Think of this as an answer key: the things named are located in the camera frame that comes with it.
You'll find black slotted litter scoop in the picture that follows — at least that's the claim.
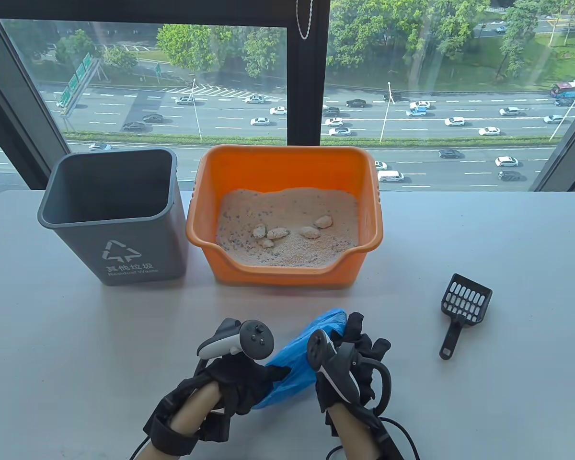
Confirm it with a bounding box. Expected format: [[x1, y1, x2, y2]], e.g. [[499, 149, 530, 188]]
[[439, 274, 493, 360]]

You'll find person's right hand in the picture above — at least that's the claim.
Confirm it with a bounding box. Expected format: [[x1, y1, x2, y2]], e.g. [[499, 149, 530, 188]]
[[315, 312, 392, 413]]

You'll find orange plastic litter box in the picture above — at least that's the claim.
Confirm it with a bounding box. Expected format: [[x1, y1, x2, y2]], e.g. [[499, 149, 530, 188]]
[[186, 145, 384, 287]]

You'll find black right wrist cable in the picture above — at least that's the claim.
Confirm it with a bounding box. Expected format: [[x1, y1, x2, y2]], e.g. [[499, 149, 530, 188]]
[[326, 417, 420, 460]]

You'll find gray plastic trash bin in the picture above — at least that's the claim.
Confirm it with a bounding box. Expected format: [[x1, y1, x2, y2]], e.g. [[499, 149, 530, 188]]
[[37, 148, 188, 287]]

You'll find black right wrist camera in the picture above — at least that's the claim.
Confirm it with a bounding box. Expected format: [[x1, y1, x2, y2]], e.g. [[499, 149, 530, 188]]
[[374, 412, 405, 460]]

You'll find black white controller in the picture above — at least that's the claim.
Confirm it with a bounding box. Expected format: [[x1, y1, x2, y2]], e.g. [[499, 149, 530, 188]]
[[307, 329, 392, 410], [196, 318, 275, 360]]

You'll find black white left controller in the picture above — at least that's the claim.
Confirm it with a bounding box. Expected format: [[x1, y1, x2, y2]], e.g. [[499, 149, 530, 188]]
[[196, 318, 275, 360]]

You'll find green road sign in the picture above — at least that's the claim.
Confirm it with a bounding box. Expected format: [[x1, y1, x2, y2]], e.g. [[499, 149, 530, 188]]
[[60, 53, 101, 115]]

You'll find person's left forearm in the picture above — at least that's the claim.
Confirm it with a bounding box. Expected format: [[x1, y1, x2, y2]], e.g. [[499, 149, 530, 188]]
[[134, 383, 221, 460]]

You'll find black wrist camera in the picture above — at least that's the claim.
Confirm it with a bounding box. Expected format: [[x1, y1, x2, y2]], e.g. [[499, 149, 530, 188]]
[[374, 412, 405, 460], [200, 410, 230, 444]]

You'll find blue plastic bag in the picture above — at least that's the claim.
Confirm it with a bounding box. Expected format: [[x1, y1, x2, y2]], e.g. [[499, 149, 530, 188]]
[[253, 309, 348, 409]]

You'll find white street lamp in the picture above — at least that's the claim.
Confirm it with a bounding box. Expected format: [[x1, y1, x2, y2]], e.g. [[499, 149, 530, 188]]
[[550, 79, 575, 142], [187, 79, 203, 142], [379, 81, 396, 143]]

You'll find sandy cat litter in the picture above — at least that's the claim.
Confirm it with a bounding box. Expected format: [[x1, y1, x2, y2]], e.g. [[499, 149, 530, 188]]
[[217, 188, 360, 267]]

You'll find person's left hand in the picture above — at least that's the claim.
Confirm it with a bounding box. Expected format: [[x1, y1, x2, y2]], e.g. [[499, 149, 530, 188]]
[[202, 356, 291, 415]]

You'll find metal bead chain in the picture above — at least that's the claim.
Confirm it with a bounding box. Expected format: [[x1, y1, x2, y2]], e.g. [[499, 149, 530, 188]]
[[296, 0, 313, 40]]

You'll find black white right controller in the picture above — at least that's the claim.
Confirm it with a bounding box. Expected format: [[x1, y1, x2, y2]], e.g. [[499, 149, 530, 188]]
[[307, 329, 392, 410]]

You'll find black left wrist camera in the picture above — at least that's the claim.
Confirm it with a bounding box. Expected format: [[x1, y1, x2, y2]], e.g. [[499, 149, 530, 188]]
[[200, 410, 230, 444]]

